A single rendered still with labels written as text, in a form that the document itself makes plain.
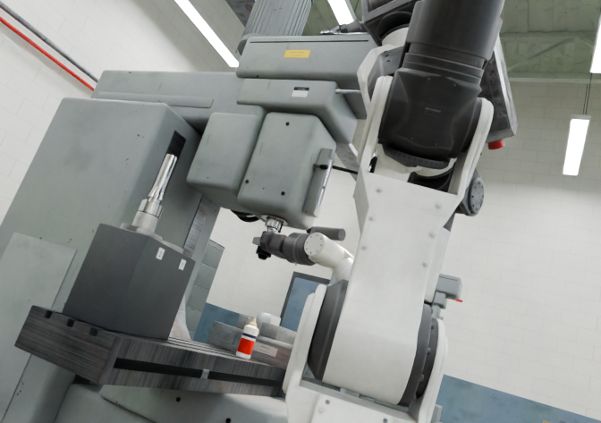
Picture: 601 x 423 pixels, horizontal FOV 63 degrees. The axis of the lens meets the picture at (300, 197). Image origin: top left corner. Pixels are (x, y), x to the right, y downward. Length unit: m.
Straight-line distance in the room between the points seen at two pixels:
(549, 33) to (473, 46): 7.58
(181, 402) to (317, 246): 0.50
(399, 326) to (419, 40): 0.40
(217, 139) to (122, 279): 0.70
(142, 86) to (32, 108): 4.05
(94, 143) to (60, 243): 0.34
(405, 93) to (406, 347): 0.35
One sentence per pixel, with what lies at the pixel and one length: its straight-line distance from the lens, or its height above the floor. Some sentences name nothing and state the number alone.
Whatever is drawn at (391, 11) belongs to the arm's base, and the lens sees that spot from 1.11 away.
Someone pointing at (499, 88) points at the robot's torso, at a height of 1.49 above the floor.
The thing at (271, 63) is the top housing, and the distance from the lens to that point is 1.62.
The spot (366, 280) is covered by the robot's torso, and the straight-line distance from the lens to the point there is 0.68.
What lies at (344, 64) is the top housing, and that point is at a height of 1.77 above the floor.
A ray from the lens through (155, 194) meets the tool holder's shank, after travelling 1.08.
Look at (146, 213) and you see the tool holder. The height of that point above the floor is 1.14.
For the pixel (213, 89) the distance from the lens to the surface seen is 1.71.
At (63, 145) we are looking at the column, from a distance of 1.84.
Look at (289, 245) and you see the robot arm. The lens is 1.35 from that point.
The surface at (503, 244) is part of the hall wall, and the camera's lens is 8.11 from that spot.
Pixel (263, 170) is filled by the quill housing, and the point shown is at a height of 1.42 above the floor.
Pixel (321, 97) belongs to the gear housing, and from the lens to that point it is 1.47.
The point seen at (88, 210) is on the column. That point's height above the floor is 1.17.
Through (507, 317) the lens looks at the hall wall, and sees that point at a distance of 7.86.
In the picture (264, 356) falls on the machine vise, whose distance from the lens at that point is 1.49.
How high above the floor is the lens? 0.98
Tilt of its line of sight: 16 degrees up
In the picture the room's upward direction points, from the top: 17 degrees clockwise
